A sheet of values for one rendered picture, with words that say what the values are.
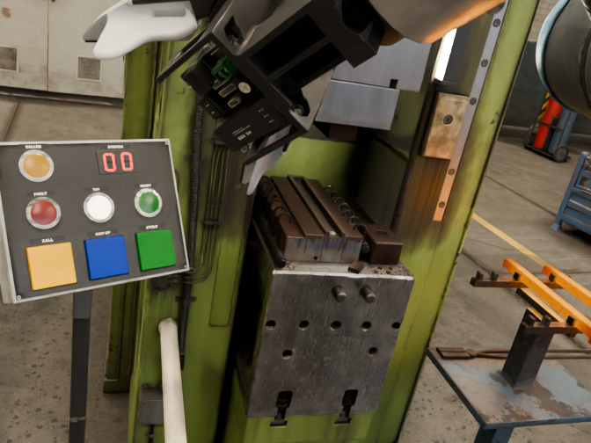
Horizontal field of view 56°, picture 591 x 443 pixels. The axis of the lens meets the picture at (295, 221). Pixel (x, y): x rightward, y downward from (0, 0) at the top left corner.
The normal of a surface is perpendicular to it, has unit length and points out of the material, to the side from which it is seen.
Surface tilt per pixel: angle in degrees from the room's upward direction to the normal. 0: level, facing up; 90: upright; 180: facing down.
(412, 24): 135
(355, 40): 120
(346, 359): 90
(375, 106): 90
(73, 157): 60
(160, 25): 33
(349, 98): 90
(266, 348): 90
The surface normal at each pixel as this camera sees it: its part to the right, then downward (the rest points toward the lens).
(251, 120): -0.29, 0.74
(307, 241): 0.24, 0.41
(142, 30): -0.18, -0.66
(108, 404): 0.18, -0.91
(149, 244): 0.62, -0.11
